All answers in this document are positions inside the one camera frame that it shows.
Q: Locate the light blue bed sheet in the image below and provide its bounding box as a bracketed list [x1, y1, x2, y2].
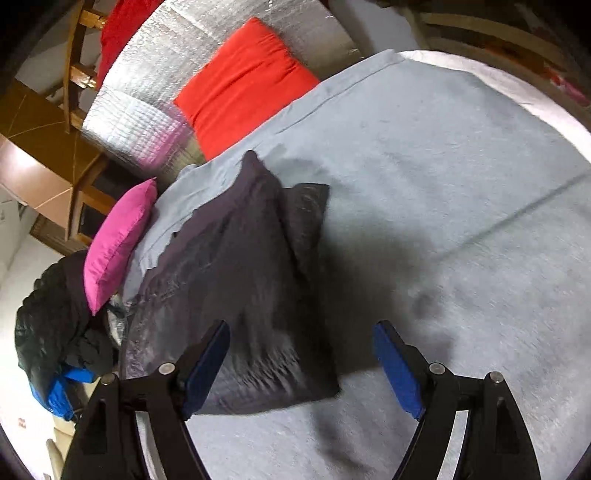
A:
[125, 50, 590, 479]

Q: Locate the blue garment on floor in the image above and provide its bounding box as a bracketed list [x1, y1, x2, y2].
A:
[29, 366, 97, 423]

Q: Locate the dark grey puffer jacket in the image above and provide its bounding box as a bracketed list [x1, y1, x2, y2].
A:
[122, 151, 339, 415]

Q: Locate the black jacket pile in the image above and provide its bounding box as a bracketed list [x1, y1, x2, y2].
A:
[14, 250, 118, 400]

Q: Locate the silver quilted headboard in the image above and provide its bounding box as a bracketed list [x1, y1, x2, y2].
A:
[81, 0, 362, 185]

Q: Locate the dark red cloth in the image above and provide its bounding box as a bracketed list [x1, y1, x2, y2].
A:
[97, 0, 163, 87]

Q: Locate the magenta pillow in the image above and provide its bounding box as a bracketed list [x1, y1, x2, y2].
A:
[83, 178, 158, 315]

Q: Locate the gold railing bed frame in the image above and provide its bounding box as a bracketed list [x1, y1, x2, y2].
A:
[62, 0, 108, 133]

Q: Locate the orange-red pillow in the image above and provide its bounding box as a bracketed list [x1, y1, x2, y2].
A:
[174, 17, 320, 161]

